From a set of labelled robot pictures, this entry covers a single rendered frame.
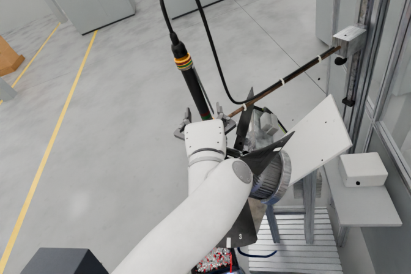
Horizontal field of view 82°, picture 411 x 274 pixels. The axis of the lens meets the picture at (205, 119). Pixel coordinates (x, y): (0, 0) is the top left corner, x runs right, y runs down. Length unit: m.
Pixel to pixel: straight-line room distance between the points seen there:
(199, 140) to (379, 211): 1.01
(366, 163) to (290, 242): 0.97
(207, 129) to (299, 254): 1.62
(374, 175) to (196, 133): 0.96
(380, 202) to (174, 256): 1.15
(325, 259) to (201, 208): 1.75
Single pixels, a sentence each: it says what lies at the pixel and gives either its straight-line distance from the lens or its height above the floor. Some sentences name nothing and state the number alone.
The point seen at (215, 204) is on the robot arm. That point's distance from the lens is 0.39.
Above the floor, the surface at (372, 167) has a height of 0.97.
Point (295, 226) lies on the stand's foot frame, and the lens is 2.14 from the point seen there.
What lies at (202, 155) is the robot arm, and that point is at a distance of 0.52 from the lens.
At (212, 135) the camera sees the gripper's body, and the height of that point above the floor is 1.67.
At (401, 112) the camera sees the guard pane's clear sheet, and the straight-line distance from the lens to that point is 1.29.
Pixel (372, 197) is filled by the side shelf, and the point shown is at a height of 0.86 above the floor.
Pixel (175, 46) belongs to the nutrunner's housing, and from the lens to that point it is 0.60.
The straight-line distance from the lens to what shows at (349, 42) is 1.03.
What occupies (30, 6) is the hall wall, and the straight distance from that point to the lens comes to 14.36.
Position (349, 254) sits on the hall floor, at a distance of 2.20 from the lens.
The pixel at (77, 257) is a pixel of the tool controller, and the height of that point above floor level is 1.24.
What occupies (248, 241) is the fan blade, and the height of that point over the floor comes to 1.18.
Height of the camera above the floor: 2.09
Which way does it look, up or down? 42 degrees down
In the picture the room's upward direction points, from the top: 23 degrees counter-clockwise
